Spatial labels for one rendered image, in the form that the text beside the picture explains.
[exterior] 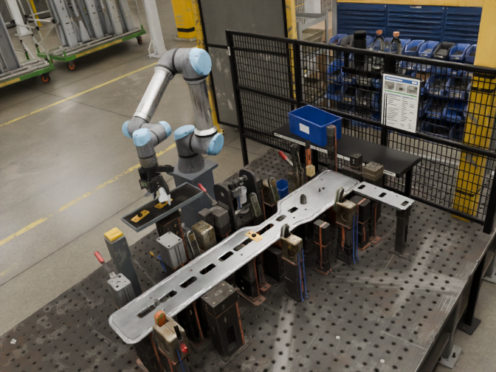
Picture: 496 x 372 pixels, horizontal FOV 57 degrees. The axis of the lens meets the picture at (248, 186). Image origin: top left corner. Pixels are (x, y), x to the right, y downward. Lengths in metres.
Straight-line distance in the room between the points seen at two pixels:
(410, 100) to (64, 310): 2.02
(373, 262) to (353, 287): 0.20
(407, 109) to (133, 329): 1.70
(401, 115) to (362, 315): 1.07
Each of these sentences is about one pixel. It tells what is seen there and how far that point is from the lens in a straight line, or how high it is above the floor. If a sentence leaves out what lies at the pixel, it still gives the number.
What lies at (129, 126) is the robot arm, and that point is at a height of 1.51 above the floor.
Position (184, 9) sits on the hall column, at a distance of 9.68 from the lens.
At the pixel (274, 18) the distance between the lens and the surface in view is 4.33.
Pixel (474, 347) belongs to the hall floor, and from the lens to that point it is 3.03.
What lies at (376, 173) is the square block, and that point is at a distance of 2.40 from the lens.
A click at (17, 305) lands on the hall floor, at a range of 3.81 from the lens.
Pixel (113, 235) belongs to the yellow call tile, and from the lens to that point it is 2.01.
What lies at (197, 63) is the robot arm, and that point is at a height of 1.70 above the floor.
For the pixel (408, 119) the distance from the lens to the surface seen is 2.55.
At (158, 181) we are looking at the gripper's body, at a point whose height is 1.30.
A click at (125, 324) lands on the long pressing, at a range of 1.84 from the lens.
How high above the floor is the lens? 2.29
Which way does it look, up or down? 32 degrees down
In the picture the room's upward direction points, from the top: 8 degrees counter-clockwise
